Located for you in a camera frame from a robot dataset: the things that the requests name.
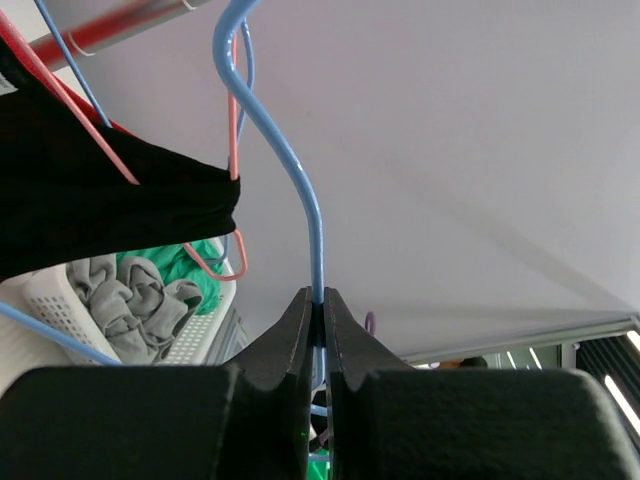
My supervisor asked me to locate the grey tank top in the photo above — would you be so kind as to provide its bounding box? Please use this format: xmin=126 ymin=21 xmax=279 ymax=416
xmin=66 ymin=253 xmax=203 ymax=365

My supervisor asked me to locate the white clothes rack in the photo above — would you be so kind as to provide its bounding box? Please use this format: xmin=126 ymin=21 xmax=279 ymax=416
xmin=59 ymin=0 xmax=208 ymax=58

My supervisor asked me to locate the blue wire hanger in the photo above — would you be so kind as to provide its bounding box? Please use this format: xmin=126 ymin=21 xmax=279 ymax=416
xmin=32 ymin=0 xmax=257 ymax=266
xmin=0 ymin=0 xmax=331 ymax=461

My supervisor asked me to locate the black tank top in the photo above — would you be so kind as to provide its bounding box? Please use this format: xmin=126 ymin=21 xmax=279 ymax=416
xmin=0 ymin=34 xmax=242 ymax=284

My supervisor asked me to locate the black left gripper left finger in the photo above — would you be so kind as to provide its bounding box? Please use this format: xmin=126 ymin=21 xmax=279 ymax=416
xmin=1 ymin=289 xmax=312 ymax=479

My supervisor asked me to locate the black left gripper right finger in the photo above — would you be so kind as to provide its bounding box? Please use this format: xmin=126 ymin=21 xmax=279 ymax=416
xmin=324 ymin=289 xmax=635 ymax=479

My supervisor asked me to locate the green tank top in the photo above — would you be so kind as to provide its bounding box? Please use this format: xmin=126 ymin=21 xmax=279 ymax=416
xmin=116 ymin=244 xmax=220 ymax=315

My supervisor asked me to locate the white plastic basket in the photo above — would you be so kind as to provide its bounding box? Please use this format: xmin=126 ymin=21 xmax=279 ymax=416
xmin=3 ymin=238 xmax=236 ymax=365

